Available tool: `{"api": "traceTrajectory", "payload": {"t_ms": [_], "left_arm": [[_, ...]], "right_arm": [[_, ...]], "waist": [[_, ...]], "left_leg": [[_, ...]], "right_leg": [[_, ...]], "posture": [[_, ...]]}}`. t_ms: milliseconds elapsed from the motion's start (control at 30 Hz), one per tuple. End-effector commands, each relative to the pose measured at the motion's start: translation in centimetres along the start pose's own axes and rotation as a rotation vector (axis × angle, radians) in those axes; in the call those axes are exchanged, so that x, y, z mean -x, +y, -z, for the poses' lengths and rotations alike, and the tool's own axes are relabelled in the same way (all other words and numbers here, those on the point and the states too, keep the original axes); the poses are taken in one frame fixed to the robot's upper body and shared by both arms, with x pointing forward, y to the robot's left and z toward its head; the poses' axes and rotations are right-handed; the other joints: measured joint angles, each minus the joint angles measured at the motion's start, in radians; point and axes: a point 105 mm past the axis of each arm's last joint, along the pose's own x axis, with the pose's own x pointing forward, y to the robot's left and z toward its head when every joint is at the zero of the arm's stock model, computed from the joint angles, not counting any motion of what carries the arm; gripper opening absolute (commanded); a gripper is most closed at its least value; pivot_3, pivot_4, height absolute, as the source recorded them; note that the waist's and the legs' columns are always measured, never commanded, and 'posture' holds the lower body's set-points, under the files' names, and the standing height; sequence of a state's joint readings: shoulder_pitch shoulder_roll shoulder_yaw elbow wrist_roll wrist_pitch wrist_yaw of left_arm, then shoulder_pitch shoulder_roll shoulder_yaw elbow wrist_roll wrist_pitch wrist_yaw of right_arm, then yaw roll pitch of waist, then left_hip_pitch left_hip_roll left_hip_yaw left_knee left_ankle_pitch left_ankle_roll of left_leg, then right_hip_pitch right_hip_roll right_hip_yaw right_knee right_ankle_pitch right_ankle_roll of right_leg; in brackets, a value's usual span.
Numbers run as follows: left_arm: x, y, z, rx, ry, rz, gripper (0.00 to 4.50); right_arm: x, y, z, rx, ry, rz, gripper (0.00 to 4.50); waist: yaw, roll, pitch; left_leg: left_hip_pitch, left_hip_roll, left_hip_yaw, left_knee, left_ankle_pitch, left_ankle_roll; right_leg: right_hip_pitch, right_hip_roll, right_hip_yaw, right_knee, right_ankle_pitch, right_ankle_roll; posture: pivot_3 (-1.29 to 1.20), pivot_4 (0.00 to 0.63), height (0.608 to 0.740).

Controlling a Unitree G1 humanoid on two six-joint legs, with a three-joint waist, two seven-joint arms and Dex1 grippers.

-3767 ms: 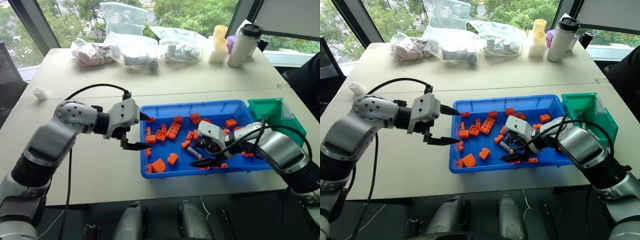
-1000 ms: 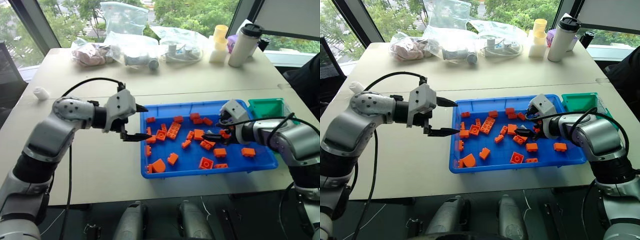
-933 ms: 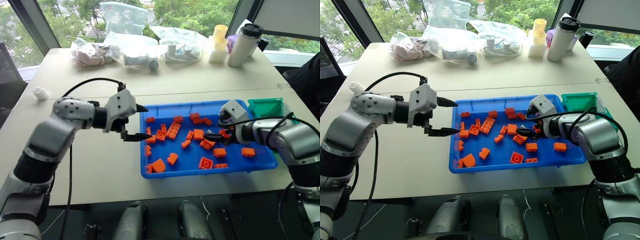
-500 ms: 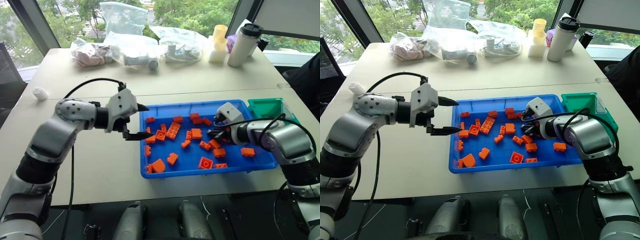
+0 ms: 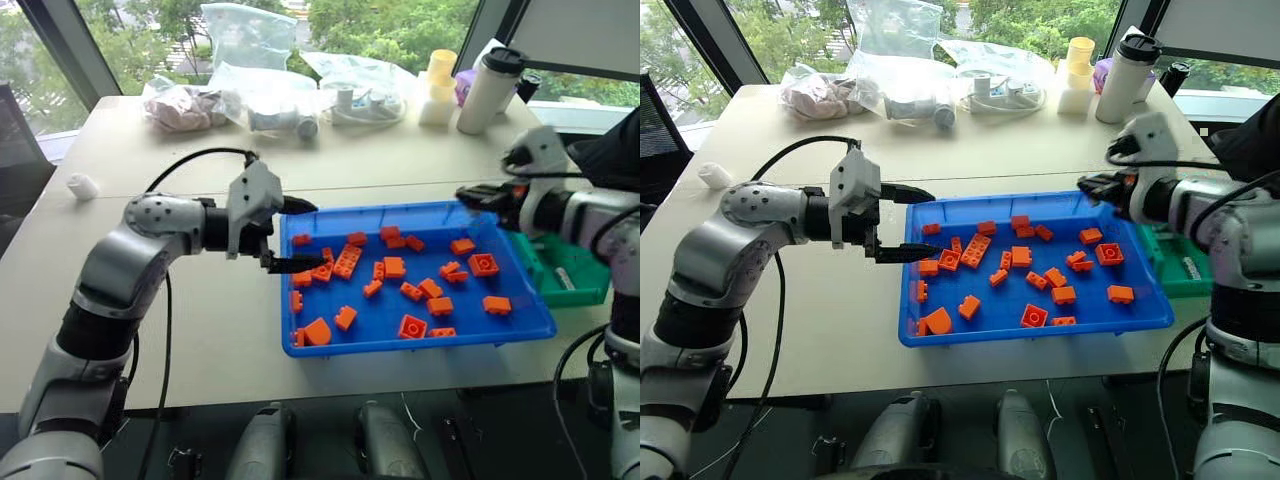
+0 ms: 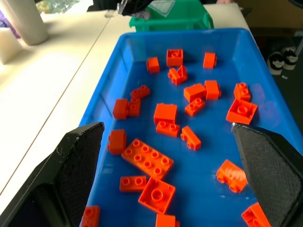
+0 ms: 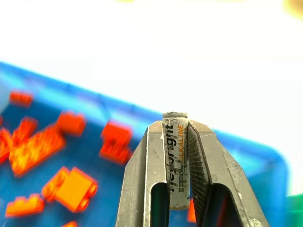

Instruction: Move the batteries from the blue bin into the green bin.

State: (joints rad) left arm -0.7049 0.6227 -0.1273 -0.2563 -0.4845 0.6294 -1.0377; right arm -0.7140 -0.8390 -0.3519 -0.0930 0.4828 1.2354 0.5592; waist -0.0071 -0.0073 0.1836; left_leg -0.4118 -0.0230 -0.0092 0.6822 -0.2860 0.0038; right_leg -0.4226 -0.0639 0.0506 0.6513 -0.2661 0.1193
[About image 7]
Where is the green plastic bin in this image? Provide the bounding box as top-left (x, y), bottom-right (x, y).
top-left (285, 193), bottom-right (303, 227)

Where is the white alkaline battery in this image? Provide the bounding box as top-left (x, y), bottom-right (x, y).
top-left (161, 111), bottom-right (191, 210)

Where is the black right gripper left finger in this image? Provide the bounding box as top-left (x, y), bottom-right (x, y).
top-left (115, 120), bottom-right (171, 227)

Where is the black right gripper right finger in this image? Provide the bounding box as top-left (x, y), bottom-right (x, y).
top-left (187, 119), bottom-right (270, 227)

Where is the blue plastic bin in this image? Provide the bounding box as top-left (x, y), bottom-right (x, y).
top-left (0, 61), bottom-right (290, 227)

